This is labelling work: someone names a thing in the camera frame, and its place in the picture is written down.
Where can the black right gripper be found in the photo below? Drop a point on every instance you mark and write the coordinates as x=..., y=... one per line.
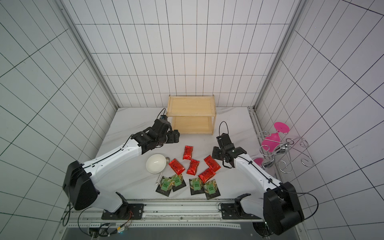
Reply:
x=218, y=153

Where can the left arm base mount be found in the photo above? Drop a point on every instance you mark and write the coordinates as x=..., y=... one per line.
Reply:
x=125, y=211

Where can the chrome wire cup rack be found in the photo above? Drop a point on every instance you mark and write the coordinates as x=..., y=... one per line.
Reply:
x=285, y=162

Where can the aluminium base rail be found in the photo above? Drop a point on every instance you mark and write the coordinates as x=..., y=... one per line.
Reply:
x=161, y=213

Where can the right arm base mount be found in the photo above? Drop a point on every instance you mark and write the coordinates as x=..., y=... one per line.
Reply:
x=244, y=207

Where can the metal spoon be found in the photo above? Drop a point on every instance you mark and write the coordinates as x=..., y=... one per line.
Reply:
x=161, y=173

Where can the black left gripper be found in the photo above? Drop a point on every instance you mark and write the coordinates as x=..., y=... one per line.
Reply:
x=172, y=140

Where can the green tea bag four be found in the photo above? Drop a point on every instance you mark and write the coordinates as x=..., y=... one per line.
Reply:
x=211, y=189

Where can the green tea bag two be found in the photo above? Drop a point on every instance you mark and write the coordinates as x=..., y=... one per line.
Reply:
x=178, y=182

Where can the wooden two-tier shelf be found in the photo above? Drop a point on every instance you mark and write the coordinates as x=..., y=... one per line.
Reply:
x=192, y=115

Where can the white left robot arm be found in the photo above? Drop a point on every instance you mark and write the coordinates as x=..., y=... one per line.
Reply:
x=80, y=183

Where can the red tea bag five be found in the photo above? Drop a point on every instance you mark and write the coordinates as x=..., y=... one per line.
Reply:
x=206, y=175

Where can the red tea bag four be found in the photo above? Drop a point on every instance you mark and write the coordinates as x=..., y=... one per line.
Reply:
x=176, y=166

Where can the red tea bag two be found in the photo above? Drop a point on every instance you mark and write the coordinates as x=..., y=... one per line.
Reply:
x=188, y=153

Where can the white bowl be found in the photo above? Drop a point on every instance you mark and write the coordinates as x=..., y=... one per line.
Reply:
x=156, y=163

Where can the red tea bag three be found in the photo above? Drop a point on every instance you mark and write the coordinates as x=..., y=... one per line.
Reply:
x=192, y=170

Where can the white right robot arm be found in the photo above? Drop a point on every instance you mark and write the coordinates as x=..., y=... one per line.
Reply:
x=274, y=202

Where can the red tea bag one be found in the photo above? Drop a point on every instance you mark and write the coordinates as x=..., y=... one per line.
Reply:
x=212, y=164

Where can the green tea bag one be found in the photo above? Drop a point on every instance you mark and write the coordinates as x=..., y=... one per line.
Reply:
x=165, y=186

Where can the green tea bag three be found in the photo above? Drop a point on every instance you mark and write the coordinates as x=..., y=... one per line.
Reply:
x=196, y=186

